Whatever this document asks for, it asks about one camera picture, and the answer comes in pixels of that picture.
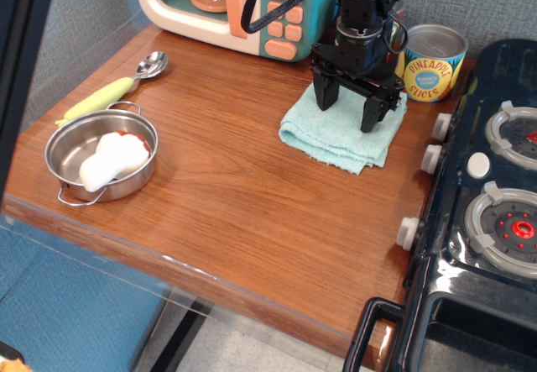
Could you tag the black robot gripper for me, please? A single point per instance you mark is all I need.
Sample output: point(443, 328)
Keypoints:
point(357, 60)

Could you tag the light blue cloth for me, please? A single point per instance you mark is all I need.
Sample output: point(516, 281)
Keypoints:
point(334, 136)

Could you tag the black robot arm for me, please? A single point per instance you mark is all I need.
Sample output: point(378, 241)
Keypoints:
point(365, 14)

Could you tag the white stove knob upper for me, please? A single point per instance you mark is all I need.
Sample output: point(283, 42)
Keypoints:
point(441, 126)

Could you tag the white stove knob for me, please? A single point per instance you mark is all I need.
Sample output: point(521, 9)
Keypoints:
point(407, 232)
point(431, 158)
point(441, 126)

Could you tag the pineapple slices can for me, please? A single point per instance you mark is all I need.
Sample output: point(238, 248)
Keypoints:
point(431, 61)

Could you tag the white stove knob middle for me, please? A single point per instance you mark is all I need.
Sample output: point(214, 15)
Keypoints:
point(431, 158)

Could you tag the white round stove button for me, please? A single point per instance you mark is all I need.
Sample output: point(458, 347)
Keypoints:
point(478, 165)

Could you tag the white stove knob lower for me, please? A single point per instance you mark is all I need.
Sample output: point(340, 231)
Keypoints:
point(407, 232)

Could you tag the toy microwave teal and cream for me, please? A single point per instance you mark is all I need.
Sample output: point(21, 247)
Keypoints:
point(288, 38)

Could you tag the dark blue toy stove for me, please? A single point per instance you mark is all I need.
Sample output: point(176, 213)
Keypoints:
point(470, 285)

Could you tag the white and brown toy mushroom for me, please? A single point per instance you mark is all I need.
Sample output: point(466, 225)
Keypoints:
point(117, 155)

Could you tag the small steel pan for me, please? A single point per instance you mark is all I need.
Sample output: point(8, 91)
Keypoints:
point(74, 142)

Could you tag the orange object at corner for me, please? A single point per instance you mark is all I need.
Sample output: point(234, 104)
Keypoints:
point(12, 360)

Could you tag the spoon with yellow-green handle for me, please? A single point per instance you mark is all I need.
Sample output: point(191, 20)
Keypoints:
point(149, 67)

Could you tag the black oven door handle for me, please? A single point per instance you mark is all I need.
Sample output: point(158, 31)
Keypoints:
point(375, 309)

